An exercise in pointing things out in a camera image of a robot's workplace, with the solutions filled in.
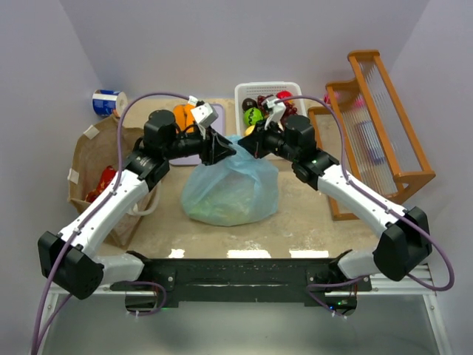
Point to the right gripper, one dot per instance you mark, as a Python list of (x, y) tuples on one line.
[(261, 140)]

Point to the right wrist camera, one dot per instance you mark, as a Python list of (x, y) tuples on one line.
[(275, 108)]

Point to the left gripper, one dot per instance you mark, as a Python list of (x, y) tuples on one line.
[(208, 146)]

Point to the blue plastic bag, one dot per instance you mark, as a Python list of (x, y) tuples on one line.
[(238, 190)]

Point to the red snack packet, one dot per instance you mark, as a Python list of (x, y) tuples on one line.
[(106, 178)]

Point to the black base frame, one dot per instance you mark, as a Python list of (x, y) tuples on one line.
[(255, 280)]

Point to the wooden rack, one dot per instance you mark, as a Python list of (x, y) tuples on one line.
[(371, 130)]

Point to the red yellow peach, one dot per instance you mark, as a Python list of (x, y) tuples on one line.
[(284, 94)]

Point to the yellow lemon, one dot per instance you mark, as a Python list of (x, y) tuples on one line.
[(249, 130)]

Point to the white plastic basket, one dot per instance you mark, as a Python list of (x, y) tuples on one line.
[(255, 89)]

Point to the lavender cutting board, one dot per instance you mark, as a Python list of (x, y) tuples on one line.
[(218, 125)]

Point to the toilet paper roll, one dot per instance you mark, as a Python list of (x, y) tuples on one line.
[(109, 102)]

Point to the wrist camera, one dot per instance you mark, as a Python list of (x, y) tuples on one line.
[(204, 114), (275, 108)]

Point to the purple grape bunch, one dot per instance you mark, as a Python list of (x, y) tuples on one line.
[(290, 107)]

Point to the orange sweet potato right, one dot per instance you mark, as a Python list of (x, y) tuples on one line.
[(184, 117)]

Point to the dark mangosteen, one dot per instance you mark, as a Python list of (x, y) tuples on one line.
[(249, 103)]

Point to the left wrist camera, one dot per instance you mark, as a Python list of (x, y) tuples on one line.
[(204, 114)]

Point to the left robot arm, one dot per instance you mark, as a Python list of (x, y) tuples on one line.
[(69, 258)]

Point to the brown paper grocery bag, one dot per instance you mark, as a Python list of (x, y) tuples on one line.
[(95, 150)]

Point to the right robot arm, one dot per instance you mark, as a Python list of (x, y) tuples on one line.
[(402, 233)]

